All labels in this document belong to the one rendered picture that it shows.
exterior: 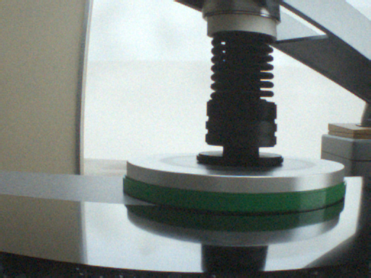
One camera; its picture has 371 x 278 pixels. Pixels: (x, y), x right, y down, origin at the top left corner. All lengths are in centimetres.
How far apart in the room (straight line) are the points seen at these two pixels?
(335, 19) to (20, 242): 36
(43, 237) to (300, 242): 15
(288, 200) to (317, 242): 9
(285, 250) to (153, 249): 7
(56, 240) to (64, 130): 518
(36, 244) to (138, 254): 6
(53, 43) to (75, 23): 36
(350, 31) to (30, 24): 540
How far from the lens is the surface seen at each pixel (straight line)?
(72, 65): 543
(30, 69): 562
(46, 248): 23
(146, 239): 26
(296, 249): 25
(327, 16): 45
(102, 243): 25
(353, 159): 127
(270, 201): 34
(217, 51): 43
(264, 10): 42
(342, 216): 33
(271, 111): 42
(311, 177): 36
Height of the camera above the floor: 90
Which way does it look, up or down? 3 degrees down
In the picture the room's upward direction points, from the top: 2 degrees clockwise
